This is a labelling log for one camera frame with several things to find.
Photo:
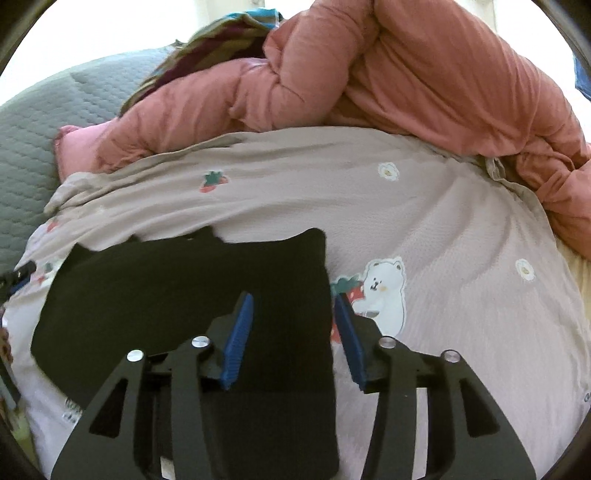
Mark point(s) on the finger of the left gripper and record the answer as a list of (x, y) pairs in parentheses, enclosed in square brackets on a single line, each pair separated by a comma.
[(13, 280)]

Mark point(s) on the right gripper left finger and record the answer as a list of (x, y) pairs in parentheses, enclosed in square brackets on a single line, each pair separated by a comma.
[(114, 438)]

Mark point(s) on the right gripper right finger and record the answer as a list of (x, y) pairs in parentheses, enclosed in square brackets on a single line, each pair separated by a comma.
[(467, 435)]

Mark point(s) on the black garment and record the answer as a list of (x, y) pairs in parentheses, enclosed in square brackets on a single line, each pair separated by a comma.
[(278, 420)]

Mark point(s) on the mauve printed bed sheet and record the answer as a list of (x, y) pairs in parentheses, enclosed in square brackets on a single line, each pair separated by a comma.
[(455, 254)]

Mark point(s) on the beige mattress edge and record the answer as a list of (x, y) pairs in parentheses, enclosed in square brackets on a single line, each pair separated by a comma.
[(580, 268)]

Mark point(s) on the multicolour striped blanket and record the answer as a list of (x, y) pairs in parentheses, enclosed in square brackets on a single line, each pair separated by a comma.
[(233, 36)]

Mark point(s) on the pink quilted comforter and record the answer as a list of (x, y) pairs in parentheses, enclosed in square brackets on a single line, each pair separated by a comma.
[(429, 69)]

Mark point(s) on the dark monitor screen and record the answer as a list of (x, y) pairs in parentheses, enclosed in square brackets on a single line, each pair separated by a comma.
[(582, 79)]

